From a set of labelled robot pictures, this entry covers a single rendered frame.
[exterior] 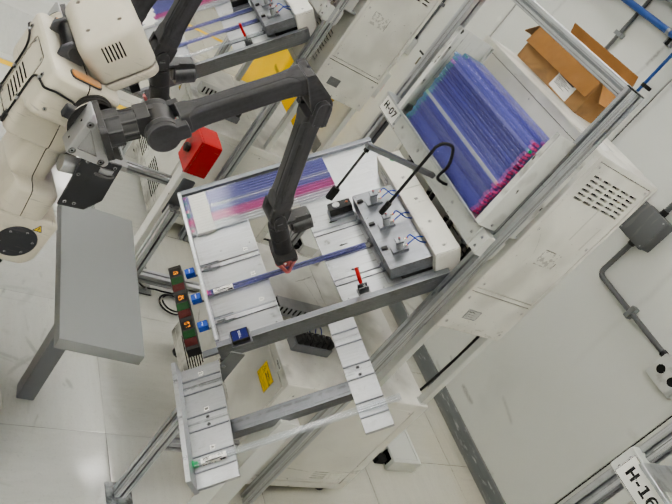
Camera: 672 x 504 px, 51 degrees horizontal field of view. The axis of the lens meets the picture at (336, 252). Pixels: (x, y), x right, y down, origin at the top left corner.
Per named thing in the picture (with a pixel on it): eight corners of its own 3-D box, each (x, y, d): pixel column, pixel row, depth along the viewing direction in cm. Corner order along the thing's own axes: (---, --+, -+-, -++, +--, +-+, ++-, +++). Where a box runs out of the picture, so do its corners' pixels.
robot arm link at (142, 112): (124, 106, 156) (129, 121, 153) (169, 96, 159) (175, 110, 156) (132, 138, 163) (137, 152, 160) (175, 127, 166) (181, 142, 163)
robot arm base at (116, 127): (89, 99, 155) (99, 132, 148) (126, 91, 157) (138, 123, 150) (98, 130, 161) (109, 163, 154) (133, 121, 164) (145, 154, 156)
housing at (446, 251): (435, 286, 214) (435, 255, 203) (378, 186, 246) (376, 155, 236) (459, 278, 215) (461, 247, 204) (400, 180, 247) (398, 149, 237)
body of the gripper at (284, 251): (289, 238, 214) (286, 220, 209) (298, 261, 207) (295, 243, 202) (269, 244, 213) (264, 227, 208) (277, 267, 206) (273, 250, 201)
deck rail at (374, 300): (221, 360, 202) (216, 347, 198) (220, 354, 203) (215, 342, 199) (450, 285, 212) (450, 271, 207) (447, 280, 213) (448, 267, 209)
